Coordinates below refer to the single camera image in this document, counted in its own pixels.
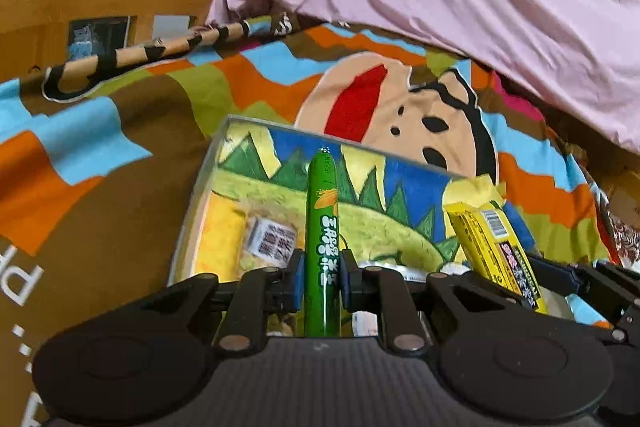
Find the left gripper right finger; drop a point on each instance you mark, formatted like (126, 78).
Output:
(402, 330)

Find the white green snack packet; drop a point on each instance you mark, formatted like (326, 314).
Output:
(363, 289)

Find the green corn sausage stick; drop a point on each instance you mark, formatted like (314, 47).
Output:
(322, 313)

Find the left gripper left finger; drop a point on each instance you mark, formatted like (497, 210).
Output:
(248, 304)

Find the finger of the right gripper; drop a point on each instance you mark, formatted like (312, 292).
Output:
(558, 278)

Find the brown colourful cartoon blanket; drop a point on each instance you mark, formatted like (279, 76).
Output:
(97, 172)

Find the metal tray with dinosaur picture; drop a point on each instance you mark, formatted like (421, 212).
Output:
(268, 195)

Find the nut bar clear packet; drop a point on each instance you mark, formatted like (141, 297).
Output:
(270, 235)

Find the yellow snack packet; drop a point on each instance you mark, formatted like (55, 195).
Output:
(492, 248)

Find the floral white pillow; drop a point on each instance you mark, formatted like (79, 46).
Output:
(623, 238)

